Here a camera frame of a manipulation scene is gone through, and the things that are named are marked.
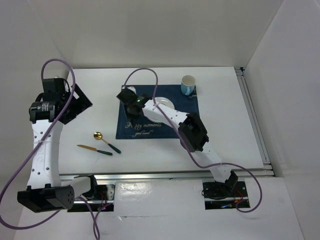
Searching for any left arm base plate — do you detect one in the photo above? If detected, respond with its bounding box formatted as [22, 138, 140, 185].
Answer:
[67, 183, 116, 213]

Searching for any aluminium right side rail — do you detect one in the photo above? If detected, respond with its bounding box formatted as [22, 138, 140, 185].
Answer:
[234, 67, 273, 172]

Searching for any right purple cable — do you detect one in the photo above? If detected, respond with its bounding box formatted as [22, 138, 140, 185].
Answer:
[123, 67, 263, 213]

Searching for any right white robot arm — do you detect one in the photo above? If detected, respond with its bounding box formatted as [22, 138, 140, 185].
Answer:
[116, 87, 238, 196]

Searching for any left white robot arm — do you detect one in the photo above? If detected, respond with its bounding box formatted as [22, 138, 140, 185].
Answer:
[17, 78, 99, 213]

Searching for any dark blue fish placemat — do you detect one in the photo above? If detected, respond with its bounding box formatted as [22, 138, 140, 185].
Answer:
[115, 84, 204, 139]

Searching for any gold spoon green handle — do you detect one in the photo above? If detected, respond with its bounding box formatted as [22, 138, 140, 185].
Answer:
[93, 131, 122, 154]

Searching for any white and blue mug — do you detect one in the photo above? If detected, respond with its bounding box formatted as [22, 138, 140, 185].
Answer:
[180, 75, 196, 96]

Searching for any aluminium rail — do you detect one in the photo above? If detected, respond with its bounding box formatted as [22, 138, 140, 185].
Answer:
[234, 67, 273, 172]
[60, 168, 275, 183]

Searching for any aluminium front rail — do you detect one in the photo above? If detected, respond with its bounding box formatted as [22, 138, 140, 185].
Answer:
[60, 168, 275, 183]

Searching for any white plate green rim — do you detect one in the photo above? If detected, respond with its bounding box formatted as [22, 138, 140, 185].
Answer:
[142, 96, 176, 124]

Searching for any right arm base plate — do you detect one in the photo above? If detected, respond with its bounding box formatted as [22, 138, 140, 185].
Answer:
[201, 180, 251, 210]

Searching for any gold knife green handle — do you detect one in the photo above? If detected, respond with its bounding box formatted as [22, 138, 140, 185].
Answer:
[76, 144, 113, 156]

